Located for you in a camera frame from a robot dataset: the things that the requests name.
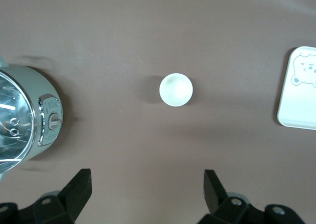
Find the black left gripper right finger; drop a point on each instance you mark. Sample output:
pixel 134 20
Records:
pixel 213 196

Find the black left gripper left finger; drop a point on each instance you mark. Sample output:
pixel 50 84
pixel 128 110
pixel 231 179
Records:
pixel 74 194

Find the white plastic cup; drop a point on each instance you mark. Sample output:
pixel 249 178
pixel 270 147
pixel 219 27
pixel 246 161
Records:
pixel 175 90

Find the glass pot lid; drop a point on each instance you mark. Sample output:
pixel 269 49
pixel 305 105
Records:
pixel 14 115

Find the grey-green electric cooking pot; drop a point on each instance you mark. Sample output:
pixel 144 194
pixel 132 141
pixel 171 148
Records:
pixel 47 90

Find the white tray with bear print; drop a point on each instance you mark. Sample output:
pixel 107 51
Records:
pixel 296 103

